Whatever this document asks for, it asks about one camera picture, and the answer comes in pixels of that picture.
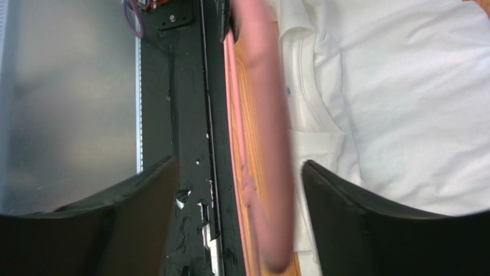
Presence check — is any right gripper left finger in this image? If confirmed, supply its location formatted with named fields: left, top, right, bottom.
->
left=1, top=156, right=179, bottom=275

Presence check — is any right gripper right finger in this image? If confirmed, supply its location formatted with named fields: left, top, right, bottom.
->
left=301, top=160, right=489, bottom=275

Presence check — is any pink wire hanger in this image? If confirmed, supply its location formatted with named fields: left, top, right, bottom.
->
left=223, top=1, right=294, bottom=275

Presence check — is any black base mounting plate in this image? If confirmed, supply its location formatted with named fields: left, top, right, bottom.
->
left=137, top=1, right=246, bottom=275

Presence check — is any white floral print t-shirt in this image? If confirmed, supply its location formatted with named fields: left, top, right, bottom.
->
left=270, top=1, right=489, bottom=275

